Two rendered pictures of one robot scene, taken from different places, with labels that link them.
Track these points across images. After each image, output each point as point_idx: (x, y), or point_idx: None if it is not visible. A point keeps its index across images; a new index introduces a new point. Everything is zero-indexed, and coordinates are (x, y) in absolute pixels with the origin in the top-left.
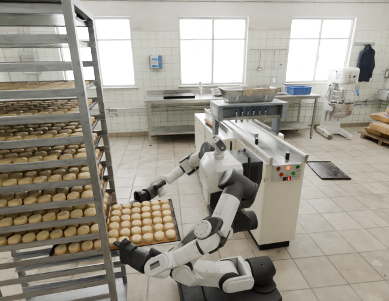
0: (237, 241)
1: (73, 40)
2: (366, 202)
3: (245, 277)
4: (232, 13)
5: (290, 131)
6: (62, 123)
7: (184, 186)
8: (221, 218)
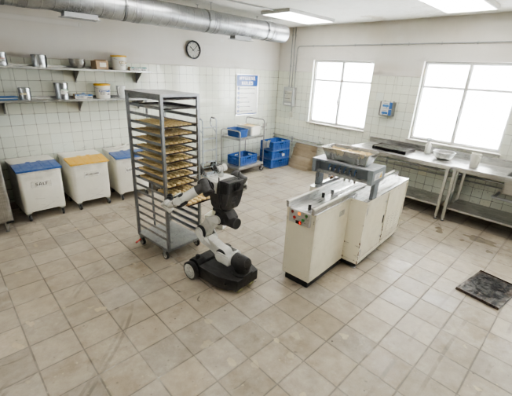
0: (282, 265)
1: (159, 110)
2: (455, 325)
3: (224, 255)
4: (501, 57)
5: None
6: (177, 139)
7: None
8: (182, 193)
